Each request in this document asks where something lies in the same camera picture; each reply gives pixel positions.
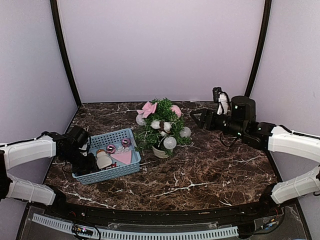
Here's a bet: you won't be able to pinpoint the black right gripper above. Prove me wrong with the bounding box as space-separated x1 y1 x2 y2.
191 107 247 139

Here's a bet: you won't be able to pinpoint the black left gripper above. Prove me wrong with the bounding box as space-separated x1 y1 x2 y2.
61 148 99 176

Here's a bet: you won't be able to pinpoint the pink fluffy pompom ornament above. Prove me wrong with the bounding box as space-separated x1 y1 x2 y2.
170 104 183 118

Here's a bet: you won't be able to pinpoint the white cotton boll ornament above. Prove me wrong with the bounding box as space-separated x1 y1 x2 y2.
150 120 172 137

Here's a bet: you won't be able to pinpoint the small green christmas tree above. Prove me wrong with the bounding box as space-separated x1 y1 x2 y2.
133 98 192 158

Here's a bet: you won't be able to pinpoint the white ball string lights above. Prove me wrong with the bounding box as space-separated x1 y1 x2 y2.
134 114 191 151

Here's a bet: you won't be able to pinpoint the pink fabric bow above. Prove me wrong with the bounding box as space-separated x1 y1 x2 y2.
137 101 158 119

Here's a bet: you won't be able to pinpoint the pink fabric triangle piece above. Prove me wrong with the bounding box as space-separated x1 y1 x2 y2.
110 150 132 165

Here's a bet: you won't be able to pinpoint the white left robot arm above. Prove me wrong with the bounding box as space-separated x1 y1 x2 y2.
0 126 97 218

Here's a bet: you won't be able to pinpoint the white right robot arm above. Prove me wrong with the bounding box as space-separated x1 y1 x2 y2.
190 87 320 217

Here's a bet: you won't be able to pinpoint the light blue plastic basket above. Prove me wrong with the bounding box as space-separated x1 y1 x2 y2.
72 128 141 185

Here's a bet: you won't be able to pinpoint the white snowman ornament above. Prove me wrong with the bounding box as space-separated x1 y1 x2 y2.
96 149 113 170

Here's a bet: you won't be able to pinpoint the white perforated cable tray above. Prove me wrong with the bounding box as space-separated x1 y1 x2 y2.
31 214 240 240

